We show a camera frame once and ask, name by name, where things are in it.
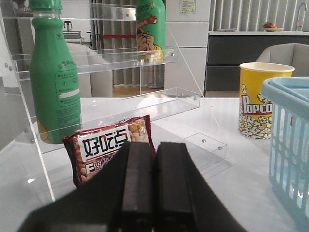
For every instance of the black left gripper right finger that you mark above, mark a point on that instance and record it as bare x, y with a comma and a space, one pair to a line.
183, 201

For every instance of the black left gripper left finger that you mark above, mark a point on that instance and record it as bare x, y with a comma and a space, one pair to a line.
117, 199

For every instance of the light blue plastic basket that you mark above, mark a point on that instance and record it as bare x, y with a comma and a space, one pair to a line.
289, 157

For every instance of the dark red snack packet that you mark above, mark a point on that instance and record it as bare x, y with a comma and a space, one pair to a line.
90, 150

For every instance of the green plastic drink bottle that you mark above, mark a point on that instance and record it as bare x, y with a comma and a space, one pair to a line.
53, 75

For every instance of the clear acrylic shelf left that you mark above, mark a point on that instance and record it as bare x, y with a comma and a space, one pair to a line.
31, 178

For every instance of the dark kitchen counter cabinet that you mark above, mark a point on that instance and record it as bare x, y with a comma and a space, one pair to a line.
227, 50

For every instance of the white cabinet drawers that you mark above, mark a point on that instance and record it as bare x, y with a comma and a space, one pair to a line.
187, 32

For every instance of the beige armchair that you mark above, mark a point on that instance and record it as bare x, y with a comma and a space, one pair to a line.
292, 54

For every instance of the green cartoon drink bottle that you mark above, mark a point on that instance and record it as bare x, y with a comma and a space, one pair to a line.
151, 30

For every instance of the fruit plate on counter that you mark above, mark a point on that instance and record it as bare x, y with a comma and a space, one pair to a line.
270, 27

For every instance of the silver faucet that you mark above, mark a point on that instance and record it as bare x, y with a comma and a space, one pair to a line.
302, 9

